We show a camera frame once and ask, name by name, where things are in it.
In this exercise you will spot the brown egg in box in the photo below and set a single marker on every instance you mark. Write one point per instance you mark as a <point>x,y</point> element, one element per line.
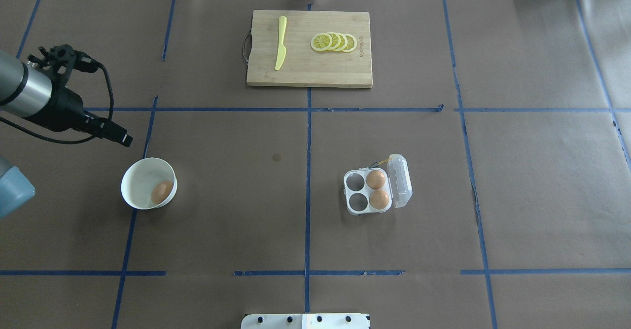
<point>376,179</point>
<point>379,200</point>

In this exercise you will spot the bamboo cutting board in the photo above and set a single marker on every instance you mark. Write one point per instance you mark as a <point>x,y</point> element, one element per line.
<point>304,67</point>

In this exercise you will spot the clear plastic egg box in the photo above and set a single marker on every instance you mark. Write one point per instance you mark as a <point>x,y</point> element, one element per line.
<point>398,186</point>

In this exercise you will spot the yellow green rubber band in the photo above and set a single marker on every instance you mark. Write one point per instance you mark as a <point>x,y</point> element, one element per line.
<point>378,164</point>

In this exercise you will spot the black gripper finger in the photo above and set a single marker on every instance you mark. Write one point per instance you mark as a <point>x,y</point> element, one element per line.
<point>113,132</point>

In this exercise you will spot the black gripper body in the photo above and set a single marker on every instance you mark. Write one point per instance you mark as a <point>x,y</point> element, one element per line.
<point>64,108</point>

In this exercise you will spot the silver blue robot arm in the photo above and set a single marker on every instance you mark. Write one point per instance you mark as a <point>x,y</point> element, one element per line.
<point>36,91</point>

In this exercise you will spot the brown egg from bowl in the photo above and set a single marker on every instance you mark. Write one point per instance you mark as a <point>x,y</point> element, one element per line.
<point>161,192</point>

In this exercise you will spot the white bowl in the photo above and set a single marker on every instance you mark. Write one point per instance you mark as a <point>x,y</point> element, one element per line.
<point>140,179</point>

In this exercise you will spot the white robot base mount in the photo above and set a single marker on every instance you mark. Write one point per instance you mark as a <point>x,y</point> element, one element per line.
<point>307,321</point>

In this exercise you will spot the brown egg in box front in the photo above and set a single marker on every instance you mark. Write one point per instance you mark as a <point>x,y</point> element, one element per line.
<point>379,200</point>

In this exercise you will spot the brown egg in box rear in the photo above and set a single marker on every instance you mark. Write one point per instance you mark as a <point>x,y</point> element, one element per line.
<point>376,179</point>

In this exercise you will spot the yellow plastic knife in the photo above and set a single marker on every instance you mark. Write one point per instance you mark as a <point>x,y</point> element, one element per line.
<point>281,48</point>

